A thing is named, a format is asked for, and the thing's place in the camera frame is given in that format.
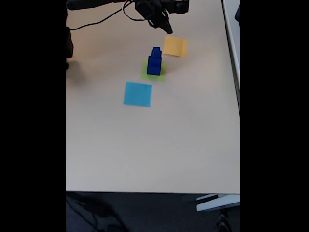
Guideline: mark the small blue cube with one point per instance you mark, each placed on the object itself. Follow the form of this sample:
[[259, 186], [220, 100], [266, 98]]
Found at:
[[156, 50]]

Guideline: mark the yellow paper square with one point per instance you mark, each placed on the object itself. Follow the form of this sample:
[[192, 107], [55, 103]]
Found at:
[[175, 46]]

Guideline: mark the green paper square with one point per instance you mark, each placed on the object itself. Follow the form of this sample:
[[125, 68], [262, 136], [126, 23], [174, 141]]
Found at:
[[144, 76]]

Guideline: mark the light blue paper square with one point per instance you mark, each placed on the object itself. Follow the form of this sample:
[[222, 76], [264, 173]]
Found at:
[[137, 94]]

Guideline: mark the medium blue cube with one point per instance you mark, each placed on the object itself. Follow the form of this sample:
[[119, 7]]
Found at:
[[156, 56]]

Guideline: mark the large blue cube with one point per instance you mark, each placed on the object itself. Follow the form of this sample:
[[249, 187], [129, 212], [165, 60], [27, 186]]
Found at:
[[153, 67]]

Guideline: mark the white neighbouring table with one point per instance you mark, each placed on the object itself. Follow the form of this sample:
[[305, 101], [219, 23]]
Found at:
[[233, 36]]

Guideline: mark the dark object beside table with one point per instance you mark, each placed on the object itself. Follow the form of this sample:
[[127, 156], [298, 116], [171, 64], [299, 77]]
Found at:
[[238, 14]]

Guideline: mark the white table foot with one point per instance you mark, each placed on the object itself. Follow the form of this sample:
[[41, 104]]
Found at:
[[217, 202]]

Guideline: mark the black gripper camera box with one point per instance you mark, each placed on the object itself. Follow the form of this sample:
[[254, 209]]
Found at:
[[177, 6]]

